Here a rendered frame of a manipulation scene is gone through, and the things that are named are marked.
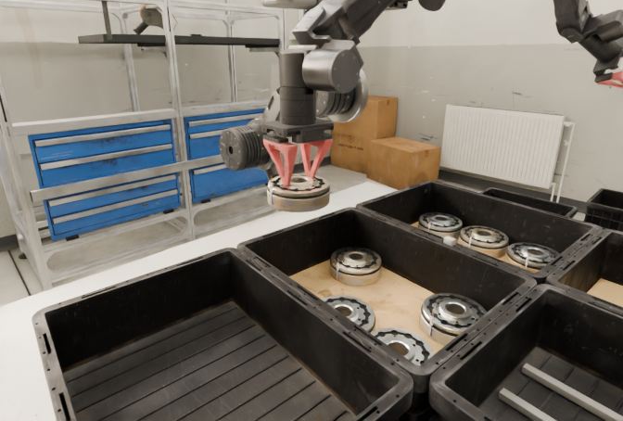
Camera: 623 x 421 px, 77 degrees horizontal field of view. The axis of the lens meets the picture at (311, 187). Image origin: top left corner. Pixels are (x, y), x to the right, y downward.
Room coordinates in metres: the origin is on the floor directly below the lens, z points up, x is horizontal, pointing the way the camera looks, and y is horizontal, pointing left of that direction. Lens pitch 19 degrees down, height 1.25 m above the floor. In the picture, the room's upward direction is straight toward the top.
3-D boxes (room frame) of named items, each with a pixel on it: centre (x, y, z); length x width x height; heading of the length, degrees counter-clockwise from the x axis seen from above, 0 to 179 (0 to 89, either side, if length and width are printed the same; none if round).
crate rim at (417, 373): (0.57, -0.10, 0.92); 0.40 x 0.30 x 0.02; 40
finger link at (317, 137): (0.63, 0.01, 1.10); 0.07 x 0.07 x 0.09; 40
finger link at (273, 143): (0.61, 0.03, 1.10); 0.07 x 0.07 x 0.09; 40
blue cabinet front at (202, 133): (2.66, 0.52, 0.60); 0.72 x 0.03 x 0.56; 134
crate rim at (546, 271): (0.76, -0.33, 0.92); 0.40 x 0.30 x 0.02; 40
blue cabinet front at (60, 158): (2.10, 1.09, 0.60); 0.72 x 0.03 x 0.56; 134
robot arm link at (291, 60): (0.61, 0.02, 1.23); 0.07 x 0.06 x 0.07; 43
